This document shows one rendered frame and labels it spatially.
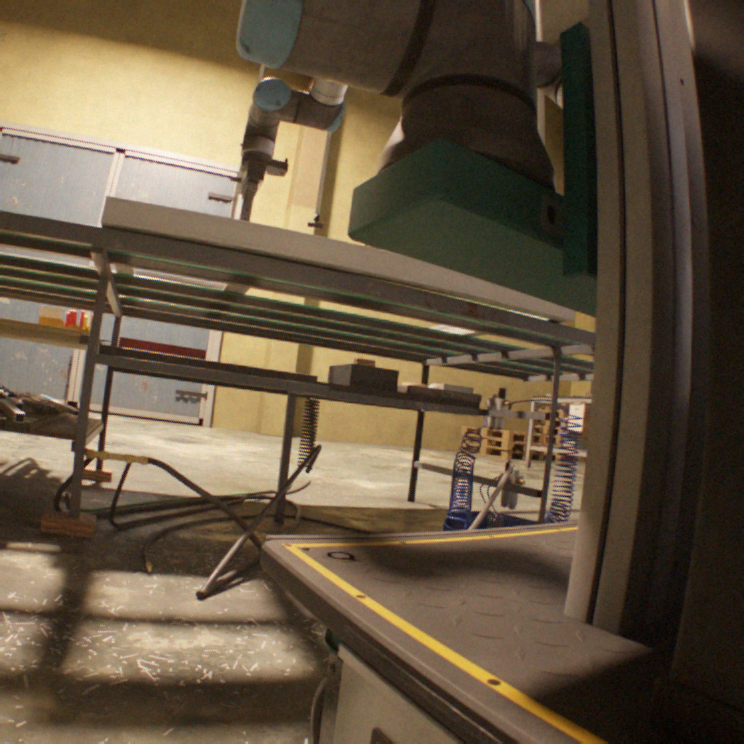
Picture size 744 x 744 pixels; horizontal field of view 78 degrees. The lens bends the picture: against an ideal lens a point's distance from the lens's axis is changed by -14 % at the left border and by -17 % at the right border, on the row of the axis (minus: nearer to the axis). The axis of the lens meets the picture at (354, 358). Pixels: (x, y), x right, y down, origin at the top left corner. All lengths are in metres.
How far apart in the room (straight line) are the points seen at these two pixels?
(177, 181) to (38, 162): 2.13
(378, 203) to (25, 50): 9.29
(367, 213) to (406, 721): 0.44
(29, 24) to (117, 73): 1.71
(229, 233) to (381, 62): 0.90
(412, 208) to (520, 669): 0.37
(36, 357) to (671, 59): 7.79
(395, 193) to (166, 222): 0.95
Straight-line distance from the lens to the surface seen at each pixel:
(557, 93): 1.45
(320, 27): 0.55
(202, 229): 1.38
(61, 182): 8.44
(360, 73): 0.58
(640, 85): 0.56
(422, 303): 1.56
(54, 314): 2.62
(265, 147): 1.47
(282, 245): 1.41
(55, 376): 7.92
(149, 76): 9.27
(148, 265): 1.62
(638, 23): 0.61
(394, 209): 0.49
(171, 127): 8.83
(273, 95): 1.39
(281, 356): 7.74
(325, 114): 1.40
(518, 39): 0.62
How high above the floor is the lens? 0.48
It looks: 6 degrees up
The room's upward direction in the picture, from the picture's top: 6 degrees clockwise
